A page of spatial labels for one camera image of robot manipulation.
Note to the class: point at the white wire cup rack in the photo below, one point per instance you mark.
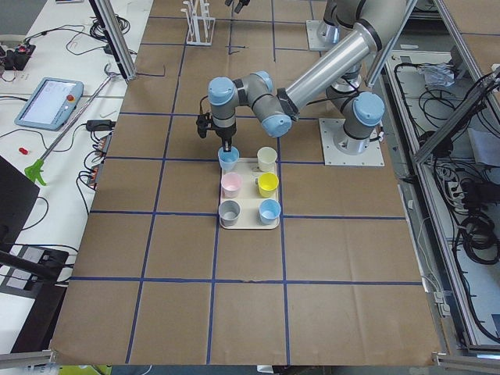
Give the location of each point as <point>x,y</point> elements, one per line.
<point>200,25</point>

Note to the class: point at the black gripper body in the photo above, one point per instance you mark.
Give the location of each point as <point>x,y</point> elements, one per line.
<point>225,133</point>

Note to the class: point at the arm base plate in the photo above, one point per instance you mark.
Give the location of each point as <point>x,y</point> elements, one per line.
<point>322,36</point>
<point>341,150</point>

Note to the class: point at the light blue cup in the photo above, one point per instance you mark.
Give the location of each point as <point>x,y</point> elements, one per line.
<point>228,159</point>

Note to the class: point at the grey cup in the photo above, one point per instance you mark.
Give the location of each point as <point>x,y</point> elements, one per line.
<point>229,212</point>

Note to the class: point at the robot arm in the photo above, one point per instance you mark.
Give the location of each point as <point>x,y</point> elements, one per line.
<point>371,25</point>

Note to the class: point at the aluminium frame post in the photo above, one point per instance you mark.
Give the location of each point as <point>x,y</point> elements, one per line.
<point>106,17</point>

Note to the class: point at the white cup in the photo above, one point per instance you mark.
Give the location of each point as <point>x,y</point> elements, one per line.
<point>267,158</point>

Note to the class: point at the yellow cup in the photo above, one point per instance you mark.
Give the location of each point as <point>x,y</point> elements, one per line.
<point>267,184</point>

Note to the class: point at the teach pendant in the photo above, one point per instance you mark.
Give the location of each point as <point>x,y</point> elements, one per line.
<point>51,104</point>

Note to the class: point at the cream tray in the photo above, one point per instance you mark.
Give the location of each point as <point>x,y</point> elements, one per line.
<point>249,198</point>

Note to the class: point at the green reacher grabber tool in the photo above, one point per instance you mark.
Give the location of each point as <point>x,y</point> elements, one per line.
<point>33,172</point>

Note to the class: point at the pink cup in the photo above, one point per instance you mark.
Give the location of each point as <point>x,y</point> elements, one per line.
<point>231,184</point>

